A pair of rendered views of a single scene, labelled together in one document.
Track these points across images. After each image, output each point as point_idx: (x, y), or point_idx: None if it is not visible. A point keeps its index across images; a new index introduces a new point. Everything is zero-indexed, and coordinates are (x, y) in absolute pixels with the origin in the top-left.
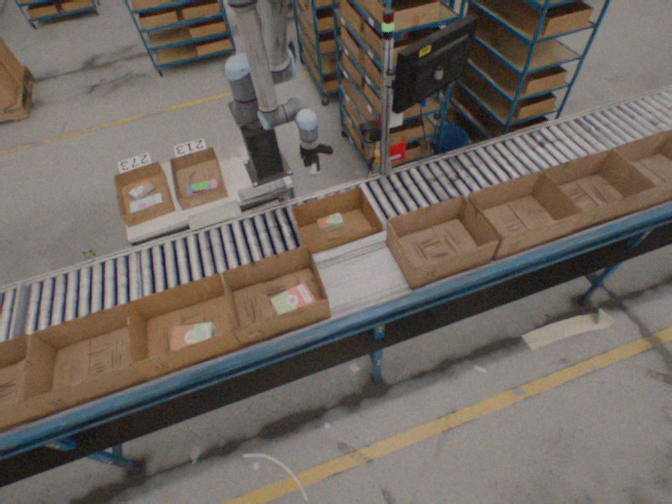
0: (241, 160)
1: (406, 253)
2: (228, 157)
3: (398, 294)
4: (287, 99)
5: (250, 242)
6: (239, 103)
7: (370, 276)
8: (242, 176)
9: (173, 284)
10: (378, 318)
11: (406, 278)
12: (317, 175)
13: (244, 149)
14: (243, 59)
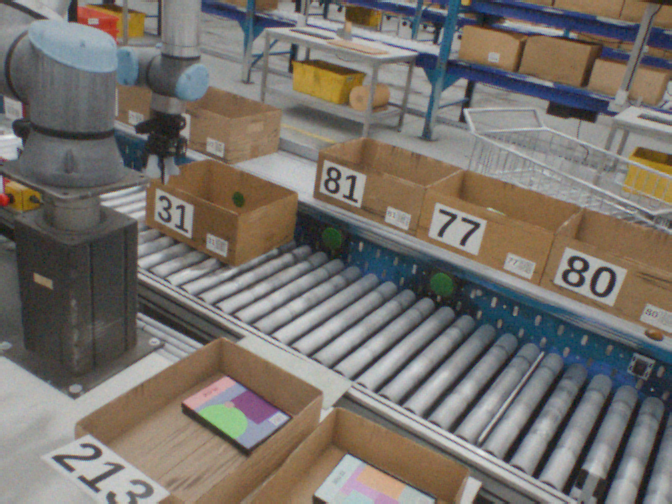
0: (65, 407)
1: (268, 112)
2: (59, 442)
3: (290, 156)
4: (134, 54)
5: (302, 303)
6: (114, 136)
7: (285, 169)
8: (133, 378)
9: (460, 350)
10: None
11: (269, 150)
12: (166, 180)
13: (5, 423)
14: (63, 25)
